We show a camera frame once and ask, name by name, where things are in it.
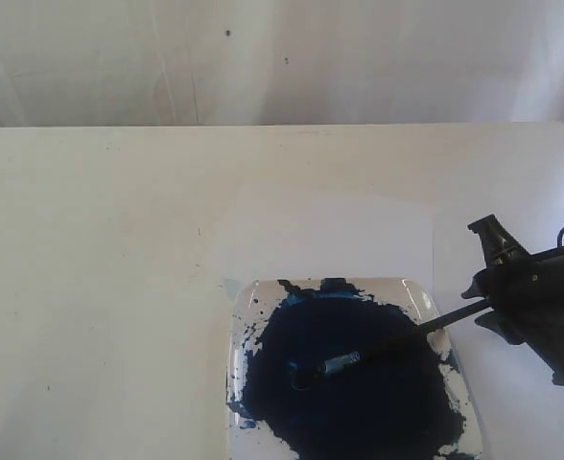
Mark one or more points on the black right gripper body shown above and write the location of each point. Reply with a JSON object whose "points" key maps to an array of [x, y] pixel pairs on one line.
{"points": [[533, 307]]}

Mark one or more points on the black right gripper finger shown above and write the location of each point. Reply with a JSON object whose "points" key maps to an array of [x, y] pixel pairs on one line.
{"points": [[487, 285], [499, 247]]}

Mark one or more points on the black paintbrush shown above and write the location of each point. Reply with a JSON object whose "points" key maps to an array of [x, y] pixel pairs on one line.
{"points": [[397, 338]]}

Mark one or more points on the white paper sheet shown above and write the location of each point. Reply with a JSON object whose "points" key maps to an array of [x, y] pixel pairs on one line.
{"points": [[282, 232]]}

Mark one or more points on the white plate with blue paint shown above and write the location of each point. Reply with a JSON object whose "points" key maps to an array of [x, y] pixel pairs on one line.
{"points": [[411, 405]]}

